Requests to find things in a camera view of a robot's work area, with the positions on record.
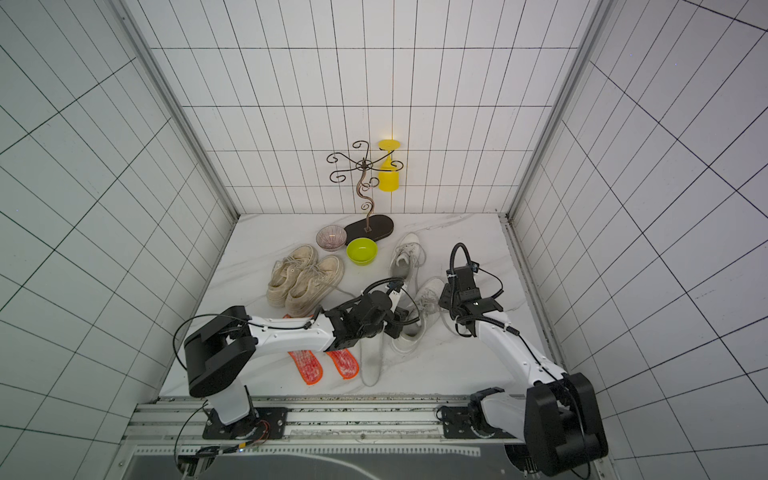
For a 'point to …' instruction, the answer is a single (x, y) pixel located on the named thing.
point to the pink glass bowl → (331, 237)
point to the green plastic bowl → (362, 251)
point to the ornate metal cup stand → (375, 227)
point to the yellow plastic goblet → (388, 178)
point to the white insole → (371, 358)
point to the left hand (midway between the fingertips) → (402, 317)
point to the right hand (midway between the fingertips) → (454, 290)
